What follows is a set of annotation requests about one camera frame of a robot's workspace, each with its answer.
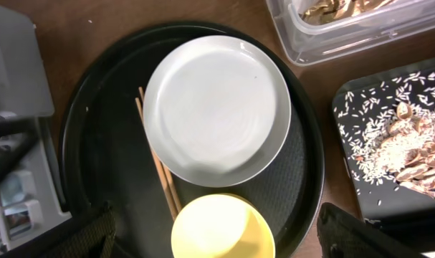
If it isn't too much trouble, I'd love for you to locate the food scraps and rice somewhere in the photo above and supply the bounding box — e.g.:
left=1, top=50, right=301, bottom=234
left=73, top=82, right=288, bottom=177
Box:
left=332, top=69, right=435, bottom=200

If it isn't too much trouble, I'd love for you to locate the black rectangular tray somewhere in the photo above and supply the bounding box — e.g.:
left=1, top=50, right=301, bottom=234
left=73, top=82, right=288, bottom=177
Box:
left=332, top=58, right=435, bottom=225

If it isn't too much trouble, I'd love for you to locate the foil paper wrapper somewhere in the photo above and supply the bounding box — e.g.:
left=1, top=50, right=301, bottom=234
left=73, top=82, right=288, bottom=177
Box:
left=298, top=0, right=395, bottom=25

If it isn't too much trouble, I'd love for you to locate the grey round plate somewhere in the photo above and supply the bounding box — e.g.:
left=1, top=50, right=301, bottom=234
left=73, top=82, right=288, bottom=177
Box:
left=143, top=35, right=292, bottom=188

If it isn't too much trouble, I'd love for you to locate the grey dishwasher rack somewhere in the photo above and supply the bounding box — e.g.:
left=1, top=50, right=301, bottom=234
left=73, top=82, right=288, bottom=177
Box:
left=0, top=1, right=73, bottom=257

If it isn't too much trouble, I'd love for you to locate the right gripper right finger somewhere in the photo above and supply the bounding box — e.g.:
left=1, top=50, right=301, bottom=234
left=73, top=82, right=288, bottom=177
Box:
left=317, top=203, right=425, bottom=258

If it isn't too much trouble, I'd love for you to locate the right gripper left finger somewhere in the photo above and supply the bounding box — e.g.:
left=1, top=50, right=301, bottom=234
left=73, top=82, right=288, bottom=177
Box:
left=1, top=202, right=118, bottom=258

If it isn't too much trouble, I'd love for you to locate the yellow bowl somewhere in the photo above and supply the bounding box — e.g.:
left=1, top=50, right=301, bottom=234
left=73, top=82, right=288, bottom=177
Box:
left=171, top=193, right=276, bottom=258

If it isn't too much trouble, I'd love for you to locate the clear plastic bin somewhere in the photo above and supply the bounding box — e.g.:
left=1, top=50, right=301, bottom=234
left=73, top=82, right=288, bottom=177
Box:
left=267, top=0, right=435, bottom=66

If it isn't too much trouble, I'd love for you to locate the round black tray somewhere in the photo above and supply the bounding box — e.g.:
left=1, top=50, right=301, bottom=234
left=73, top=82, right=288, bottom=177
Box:
left=59, top=21, right=325, bottom=257

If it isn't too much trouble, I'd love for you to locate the wooden chopstick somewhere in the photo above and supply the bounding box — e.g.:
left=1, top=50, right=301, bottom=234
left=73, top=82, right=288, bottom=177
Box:
left=138, top=85, right=183, bottom=213
left=134, top=96, right=178, bottom=221

